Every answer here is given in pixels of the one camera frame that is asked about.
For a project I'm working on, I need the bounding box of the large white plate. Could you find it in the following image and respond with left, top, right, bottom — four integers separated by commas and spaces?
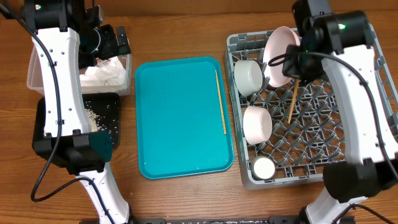
263, 26, 300, 88

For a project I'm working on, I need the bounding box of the white rice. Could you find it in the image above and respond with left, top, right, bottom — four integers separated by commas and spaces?
85, 100, 121, 146

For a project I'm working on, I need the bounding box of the white tissue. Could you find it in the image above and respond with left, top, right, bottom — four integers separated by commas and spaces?
80, 57, 126, 86

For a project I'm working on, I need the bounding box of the wooden chopstick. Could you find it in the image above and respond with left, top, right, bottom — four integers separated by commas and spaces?
215, 69, 226, 135
288, 80, 299, 124

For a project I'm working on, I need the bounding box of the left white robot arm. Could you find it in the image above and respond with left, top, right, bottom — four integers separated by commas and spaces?
15, 0, 134, 223

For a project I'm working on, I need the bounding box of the grey dish rack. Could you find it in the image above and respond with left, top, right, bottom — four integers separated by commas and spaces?
225, 27, 397, 190

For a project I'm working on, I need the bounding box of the clear plastic waste bin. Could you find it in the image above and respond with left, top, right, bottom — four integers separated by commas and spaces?
27, 49, 132, 96

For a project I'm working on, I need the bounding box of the grey bowl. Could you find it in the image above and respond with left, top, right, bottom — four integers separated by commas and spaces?
234, 60, 262, 96

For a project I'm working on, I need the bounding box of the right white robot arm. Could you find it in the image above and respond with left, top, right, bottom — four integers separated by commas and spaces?
269, 1, 397, 223

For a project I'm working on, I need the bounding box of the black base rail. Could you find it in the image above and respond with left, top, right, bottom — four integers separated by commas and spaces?
79, 214, 355, 224

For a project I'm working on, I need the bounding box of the black tray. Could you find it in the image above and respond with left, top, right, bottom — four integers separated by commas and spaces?
32, 93, 121, 149

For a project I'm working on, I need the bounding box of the white cup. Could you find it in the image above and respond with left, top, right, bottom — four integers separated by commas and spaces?
251, 156, 275, 180

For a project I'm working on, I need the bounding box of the teal serving tray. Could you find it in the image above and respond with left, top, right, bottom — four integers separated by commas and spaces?
134, 56, 234, 180

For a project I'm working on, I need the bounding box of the small pink plate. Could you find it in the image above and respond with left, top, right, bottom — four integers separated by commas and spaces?
243, 106, 272, 145

